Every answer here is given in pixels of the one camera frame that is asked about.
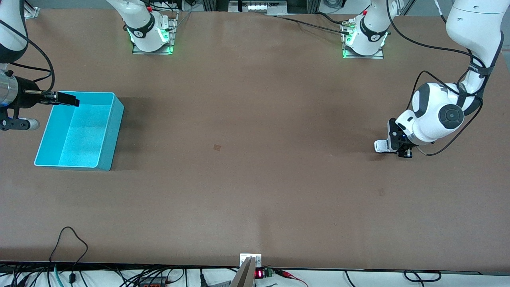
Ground grey metal rack unit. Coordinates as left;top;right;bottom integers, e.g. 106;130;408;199
228;0;289;16

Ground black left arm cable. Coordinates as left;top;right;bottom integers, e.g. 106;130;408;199
386;0;496;157

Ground aluminium camera mount bar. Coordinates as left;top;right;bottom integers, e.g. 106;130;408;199
230;257;256;287

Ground coiled black cable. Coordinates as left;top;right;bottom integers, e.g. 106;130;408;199
404;270;442;283

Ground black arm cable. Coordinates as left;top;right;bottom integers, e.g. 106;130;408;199
386;0;496;157
0;19;55;93

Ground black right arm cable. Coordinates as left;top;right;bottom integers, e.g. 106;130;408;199
0;19;55;93

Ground thick black table cable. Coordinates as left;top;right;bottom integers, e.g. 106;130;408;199
315;12;347;26

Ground white mounting bracket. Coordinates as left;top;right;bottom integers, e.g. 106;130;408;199
239;254;262;267

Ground teal plastic bin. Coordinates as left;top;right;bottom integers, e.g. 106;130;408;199
34;91;125;172

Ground red and black box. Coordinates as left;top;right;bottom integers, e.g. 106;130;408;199
139;277;170;287

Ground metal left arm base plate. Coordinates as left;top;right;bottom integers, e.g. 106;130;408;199
342;18;385;59

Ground red clip lead wires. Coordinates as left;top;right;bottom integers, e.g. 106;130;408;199
274;269;309;287

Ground dark aluminium post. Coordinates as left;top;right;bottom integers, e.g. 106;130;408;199
201;0;230;12

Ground thin black table cable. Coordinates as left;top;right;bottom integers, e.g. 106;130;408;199
255;13;351;35

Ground thin black cable with adapter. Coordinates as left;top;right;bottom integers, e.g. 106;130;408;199
49;226;89;284

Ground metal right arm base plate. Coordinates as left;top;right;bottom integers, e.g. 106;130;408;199
132;11;178;55

